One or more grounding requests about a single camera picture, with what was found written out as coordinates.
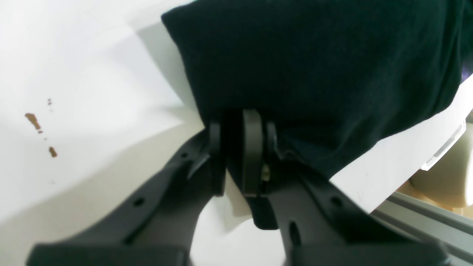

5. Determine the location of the black printed T-shirt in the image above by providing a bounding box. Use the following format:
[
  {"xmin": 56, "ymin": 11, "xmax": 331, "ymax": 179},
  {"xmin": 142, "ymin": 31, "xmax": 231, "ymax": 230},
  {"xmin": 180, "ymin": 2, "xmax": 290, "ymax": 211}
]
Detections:
[{"xmin": 161, "ymin": 0, "xmax": 472, "ymax": 177}]

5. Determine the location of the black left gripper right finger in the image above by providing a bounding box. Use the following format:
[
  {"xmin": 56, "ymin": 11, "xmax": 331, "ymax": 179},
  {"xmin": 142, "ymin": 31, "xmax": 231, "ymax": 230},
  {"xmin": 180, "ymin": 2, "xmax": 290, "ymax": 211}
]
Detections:
[{"xmin": 242, "ymin": 109, "xmax": 450, "ymax": 266}]

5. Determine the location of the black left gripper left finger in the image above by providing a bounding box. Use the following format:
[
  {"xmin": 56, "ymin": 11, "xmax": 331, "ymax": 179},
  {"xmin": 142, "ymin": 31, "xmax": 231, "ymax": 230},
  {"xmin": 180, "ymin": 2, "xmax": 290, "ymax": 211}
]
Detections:
[{"xmin": 27, "ymin": 122, "xmax": 225, "ymax": 266}]

